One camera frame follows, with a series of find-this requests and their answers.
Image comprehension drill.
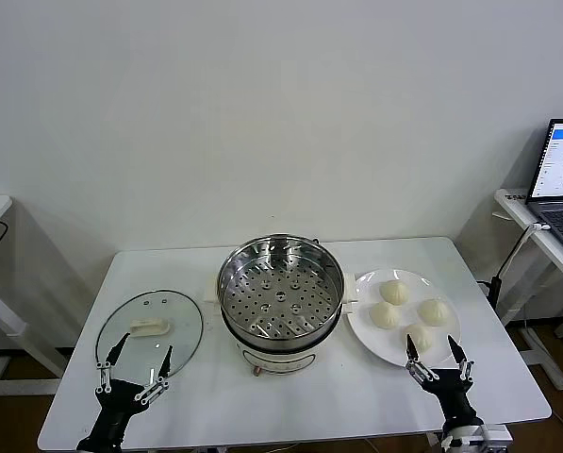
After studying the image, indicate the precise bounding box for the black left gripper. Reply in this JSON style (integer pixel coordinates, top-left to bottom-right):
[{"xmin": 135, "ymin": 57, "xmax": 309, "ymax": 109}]
[{"xmin": 75, "ymin": 332, "xmax": 174, "ymax": 453}]

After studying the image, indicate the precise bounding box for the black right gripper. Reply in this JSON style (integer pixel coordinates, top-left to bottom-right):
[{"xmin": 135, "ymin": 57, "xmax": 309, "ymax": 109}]
[{"xmin": 405, "ymin": 332, "xmax": 481, "ymax": 429}]

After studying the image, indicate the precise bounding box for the white steamed baozi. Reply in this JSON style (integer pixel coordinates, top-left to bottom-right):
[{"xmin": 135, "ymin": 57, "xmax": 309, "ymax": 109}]
[
  {"xmin": 417, "ymin": 298, "xmax": 451, "ymax": 327},
  {"xmin": 368, "ymin": 301, "xmax": 402, "ymax": 330},
  {"xmin": 399, "ymin": 324, "xmax": 436, "ymax": 354},
  {"xmin": 378, "ymin": 279, "xmax": 409, "ymax": 306}
]

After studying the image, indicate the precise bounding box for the glass lid with white handle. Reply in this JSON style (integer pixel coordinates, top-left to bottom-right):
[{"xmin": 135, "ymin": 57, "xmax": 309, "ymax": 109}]
[{"xmin": 95, "ymin": 289, "xmax": 204, "ymax": 384}]

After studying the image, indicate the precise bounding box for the perforated steel steamer basket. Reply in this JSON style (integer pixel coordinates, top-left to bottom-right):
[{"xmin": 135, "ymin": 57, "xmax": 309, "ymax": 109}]
[{"xmin": 216, "ymin": 234, "xmax": 346, "ymax": 342}]

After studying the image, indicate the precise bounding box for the white round plate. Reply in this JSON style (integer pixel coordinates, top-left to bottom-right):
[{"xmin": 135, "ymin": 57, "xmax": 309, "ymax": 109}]
[{"xmin": 345, "ymin": 268, "xmax": 462, "ymax": 369}]

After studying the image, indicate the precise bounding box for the white electric cooker base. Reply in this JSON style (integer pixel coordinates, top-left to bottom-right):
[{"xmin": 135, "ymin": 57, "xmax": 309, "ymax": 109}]
[{"xmin": 204, "ymin": 272, "xmax": 360, "ymax": 378}]

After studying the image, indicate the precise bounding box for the white side table with laptop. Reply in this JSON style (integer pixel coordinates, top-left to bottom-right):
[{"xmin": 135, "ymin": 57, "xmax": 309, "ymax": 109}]
[{"xmin": 492, "ymin": 187, "xmax": 563, "ymax": 392}]

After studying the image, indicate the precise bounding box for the grey open laptop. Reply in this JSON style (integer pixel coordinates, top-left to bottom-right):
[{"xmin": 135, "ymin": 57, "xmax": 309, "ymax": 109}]
[{"xmin": 525, "ymin": 117, "xmax": 563, "ymax": 263}]

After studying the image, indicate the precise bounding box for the black cable plug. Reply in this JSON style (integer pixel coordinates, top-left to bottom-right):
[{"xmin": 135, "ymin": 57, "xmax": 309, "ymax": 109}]
[{"xmin": 478, "ymin": 276, "xmax": 505, "ymax": 327}]

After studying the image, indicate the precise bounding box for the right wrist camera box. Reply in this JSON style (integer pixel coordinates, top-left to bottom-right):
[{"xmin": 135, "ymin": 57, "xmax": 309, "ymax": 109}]
[{"xmin": 473, "ymin": 423, "xmax": 514, "ymax": 447}]

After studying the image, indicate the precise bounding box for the white laptop cable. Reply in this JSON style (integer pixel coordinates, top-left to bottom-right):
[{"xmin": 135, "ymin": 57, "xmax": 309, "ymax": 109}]
[{"xmin": 500, "ymin": 221, "xmax": 554, "ymax": 279}]

